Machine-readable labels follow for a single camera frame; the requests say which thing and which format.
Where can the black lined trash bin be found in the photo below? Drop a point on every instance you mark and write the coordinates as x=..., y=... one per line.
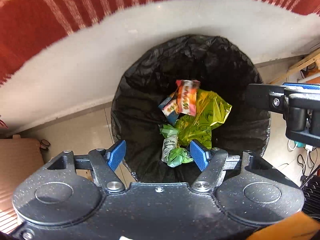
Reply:
x=146, y=98

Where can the pink ribbed suitcase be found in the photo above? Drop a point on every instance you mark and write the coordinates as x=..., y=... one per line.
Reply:
x=19, y=159

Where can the colourful fruit snack packet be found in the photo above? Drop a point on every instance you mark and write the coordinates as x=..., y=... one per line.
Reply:
x=187, y=95

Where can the green white wrapper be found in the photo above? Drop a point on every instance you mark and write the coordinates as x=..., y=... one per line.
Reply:
x=172, y=154

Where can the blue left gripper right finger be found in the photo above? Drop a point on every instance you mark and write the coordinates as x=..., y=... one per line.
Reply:
x=200, y=154

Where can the large gold foil wrapper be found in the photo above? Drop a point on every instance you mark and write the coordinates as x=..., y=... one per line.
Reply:
x=211, y=112

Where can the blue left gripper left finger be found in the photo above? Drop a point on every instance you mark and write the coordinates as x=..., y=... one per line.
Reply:
x=115, y=154

